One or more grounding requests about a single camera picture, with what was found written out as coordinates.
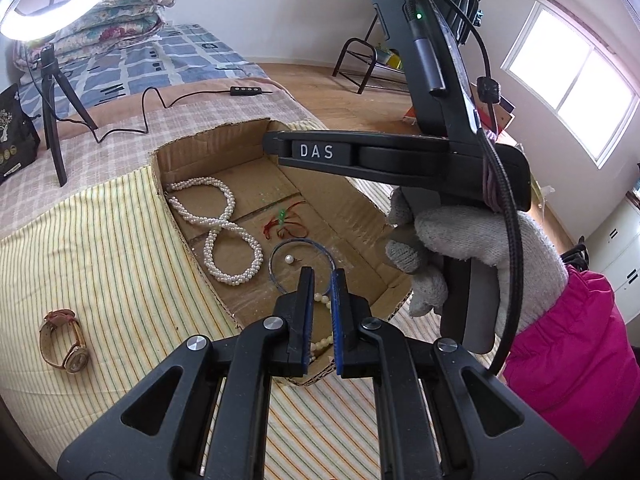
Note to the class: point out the black printed bag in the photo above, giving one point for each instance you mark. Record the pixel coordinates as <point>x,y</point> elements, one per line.
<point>15,145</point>

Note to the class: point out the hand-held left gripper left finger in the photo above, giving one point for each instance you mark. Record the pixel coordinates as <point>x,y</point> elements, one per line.
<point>308,320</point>

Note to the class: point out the black tripod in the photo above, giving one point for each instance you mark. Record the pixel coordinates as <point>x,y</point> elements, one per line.
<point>52,130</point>

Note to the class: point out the yellow box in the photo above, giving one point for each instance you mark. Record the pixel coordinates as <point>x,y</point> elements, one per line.
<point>395,60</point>

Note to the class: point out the dark grey hanging garment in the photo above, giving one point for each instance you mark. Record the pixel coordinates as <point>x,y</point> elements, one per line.
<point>470,5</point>

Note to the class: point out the person's right hand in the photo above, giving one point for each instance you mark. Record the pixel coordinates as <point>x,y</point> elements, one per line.
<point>475,235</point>

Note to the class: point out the black inline controller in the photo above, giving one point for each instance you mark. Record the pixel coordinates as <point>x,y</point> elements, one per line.
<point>245,91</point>

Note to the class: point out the gold wristwatch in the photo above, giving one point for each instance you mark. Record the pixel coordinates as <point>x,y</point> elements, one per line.
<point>75,357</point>

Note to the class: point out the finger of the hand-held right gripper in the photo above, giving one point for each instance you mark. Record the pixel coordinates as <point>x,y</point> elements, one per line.
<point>280,150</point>

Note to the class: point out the white cabinet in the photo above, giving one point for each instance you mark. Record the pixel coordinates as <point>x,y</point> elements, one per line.
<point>615,240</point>

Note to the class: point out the yellow striped cloth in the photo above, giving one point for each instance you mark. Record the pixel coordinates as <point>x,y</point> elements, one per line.
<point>125,285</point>

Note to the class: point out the black clothes rack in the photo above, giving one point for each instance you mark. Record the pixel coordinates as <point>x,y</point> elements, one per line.
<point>350,57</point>

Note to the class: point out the blue patterned bedsheet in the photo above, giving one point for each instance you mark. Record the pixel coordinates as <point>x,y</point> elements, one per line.
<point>190,60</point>

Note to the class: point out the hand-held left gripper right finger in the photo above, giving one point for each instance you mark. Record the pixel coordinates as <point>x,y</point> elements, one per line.
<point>337,325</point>

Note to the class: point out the orange table cloth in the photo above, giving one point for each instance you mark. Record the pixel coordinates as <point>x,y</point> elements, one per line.
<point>410,114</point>

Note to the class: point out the white floral folded quilt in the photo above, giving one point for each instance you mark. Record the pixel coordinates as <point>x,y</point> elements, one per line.
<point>100,30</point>

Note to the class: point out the person's right forearm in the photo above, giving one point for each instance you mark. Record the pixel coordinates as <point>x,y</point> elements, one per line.
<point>575,360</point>

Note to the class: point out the long brown cardboard box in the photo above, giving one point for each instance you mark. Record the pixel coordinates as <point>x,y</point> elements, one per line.
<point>505,115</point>

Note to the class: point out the pink plaid blanket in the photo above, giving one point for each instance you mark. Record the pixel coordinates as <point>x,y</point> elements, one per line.
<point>115,160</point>

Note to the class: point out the window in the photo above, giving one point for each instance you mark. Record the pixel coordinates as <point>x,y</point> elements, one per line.
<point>565,75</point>

